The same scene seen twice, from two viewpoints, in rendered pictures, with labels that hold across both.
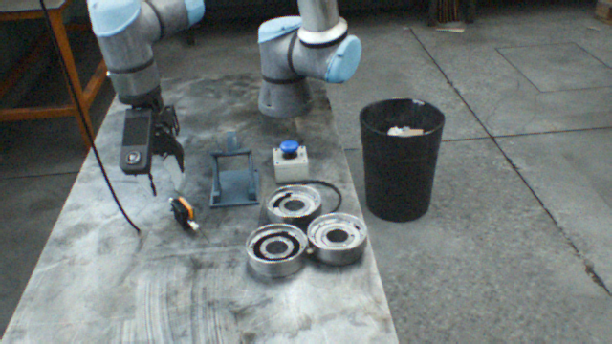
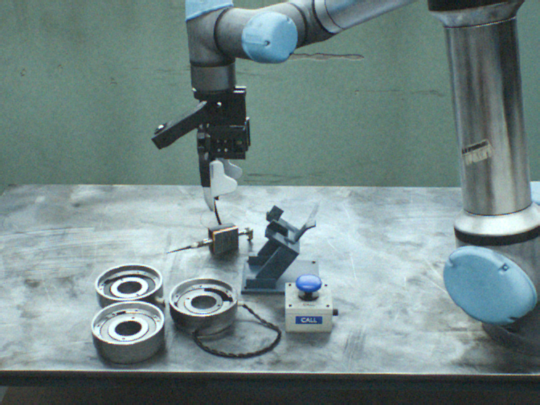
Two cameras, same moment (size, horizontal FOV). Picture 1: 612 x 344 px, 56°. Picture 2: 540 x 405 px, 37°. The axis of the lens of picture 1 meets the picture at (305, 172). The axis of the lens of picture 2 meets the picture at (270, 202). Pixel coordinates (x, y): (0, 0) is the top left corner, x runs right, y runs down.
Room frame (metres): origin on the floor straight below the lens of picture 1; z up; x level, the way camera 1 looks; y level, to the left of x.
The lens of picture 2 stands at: (1.06, -0.98, 1.52)
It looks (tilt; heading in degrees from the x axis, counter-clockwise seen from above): 27 degrees down; 94
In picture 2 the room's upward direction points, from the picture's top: straight up
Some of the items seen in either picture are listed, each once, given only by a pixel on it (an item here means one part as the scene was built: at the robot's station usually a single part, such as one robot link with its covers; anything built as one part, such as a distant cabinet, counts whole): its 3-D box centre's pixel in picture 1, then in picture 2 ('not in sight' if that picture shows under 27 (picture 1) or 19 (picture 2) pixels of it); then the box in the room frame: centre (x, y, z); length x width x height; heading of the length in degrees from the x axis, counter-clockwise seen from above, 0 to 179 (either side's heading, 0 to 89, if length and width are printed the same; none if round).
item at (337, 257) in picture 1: (337, 239); (128, 333); (0.79, -0.05, 0.82); 0.10 x 0.10 x 0.04
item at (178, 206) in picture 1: (187, 220); (210, 240); (0.87, 0.23, 0.82); 0.17 x 0.02 x 0.04; 33
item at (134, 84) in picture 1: (133, 76); (214, 75); (0.88, 0.27, 1.11); 0.08 x 0.08 x 0.05
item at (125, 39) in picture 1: (122, 30); (211, 28); (0.88, 0.27, 1.19); 0.09 x 0.08 x 0.11; 142
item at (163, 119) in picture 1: (148, 118); (221, 122); (0.89, 0.26, 1.03); 0.09 x 0.08 x 0.12; 178
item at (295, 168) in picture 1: (291, 161); (311, 306); (1.06, 0.03, 0.82); 0.08 x 0.07 x 0.05; 3
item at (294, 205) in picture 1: (295, 208); (203, 306); (0.89, 0.03, 0.82); 0.10 x 0.10 x 0.04
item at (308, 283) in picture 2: (290, 153); (308, 292); (1.05, 0.03, 0.85); 0.04 x 0.04 x 0.05
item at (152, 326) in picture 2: (337, 240); (128, 333); (0.79, -0.05, 0.82); 0.08 x 0.08 x 0.02
